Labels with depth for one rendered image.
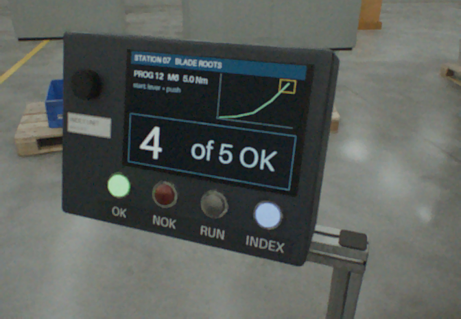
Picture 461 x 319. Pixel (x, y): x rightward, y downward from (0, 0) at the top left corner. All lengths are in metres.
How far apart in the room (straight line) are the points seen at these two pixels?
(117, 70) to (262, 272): 1.64
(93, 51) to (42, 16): 7.27
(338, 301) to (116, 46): 0.35
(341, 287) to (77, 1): 7.27
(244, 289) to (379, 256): 0.71
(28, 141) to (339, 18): 4.82
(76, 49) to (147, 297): 1.53
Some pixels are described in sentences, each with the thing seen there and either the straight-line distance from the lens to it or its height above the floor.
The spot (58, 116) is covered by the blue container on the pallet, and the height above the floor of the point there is 0.24.
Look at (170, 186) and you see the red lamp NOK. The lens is 0.38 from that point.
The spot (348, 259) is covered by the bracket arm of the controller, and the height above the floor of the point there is 1.03.
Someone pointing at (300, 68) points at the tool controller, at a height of 1.24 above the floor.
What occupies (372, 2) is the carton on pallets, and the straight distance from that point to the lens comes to 9.03.
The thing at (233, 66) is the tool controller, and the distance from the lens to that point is 0.35.
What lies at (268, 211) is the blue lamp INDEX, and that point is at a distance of 0.35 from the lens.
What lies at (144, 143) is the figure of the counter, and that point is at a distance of 0.39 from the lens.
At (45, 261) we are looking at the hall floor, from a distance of 2.16.
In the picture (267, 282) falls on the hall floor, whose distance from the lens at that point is 1.91.
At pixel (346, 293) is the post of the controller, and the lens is 0.49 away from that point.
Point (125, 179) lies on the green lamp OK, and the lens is 0.40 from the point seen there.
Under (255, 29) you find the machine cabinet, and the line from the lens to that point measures 6.13.
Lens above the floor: 1.32
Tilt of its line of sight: 26 degrees down
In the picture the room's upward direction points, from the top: straight up
